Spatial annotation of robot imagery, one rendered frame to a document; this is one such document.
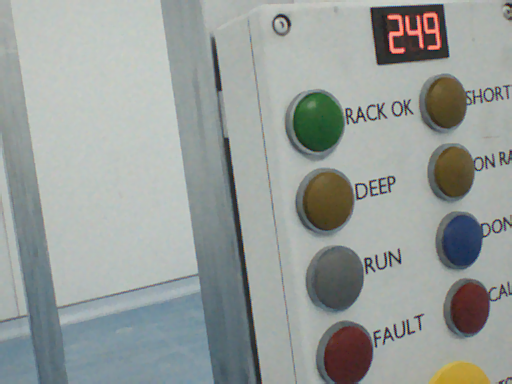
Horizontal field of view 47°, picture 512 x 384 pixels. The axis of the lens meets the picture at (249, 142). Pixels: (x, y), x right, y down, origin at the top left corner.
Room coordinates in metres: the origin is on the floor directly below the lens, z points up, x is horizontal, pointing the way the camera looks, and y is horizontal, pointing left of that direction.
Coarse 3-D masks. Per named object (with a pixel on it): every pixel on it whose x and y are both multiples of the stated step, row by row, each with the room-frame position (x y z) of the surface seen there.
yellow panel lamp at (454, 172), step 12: (444, 156) 0.30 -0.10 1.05; (456, 156) 0.30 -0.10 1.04; (468, 156) 0.31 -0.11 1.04; (444, 168) 0.30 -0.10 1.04; (456, 168) 0.30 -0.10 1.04; (468, 168) 0.30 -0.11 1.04; (444, 180) 0.30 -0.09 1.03; (456, 180) 0.30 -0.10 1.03; (468, 180) 0.30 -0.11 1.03; (444, 192) 0.30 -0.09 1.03; (456, 192) 0.30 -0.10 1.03
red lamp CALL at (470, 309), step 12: (468, 288) 0.30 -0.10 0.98; (480, 288) 0.30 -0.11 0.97; (456, 300) 0.30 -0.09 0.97; (468, 300) 0.30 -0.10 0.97; (480, 300) 0.30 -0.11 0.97; (456, 312) 0.30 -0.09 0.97; (468, 312) 0.30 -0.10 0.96; (480, 312) 0.30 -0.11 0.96; (456, 324) 0.30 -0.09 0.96; (468, 324) 0.30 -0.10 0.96; (480, 324) 0.30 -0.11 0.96
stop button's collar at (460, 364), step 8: (448, 368) 0.30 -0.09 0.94; (456, 368) 0.30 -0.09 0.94; (464, 368) 0.30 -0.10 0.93; (472, 368) 0.30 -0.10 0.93; (480, 368) 0.31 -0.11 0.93; (440, 376) 0.29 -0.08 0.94; (448, 376) 0.30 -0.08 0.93; (456, 376) 0.30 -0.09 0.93; (464, 376) 0.30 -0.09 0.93; (472, 376) 0.30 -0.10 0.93; (480, 376) 0.31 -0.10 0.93
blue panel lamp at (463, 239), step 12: (456, 216) 0.30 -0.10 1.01; (468, 216) 0.30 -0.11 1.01; (456, 228) 0.30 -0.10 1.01; (468, 228) 0.30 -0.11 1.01; (480, 228) 0.31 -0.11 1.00; (444, 240) 0.30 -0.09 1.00; (456, 240) 0.30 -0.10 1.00; (468, 240) 0.30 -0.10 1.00; (480, 240) 0.31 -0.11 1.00; (456, 252) 0.30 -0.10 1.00; (468, 252) 0.30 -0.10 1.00; (456, 264) 0.30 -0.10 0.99; (468, 264) 0.30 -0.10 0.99
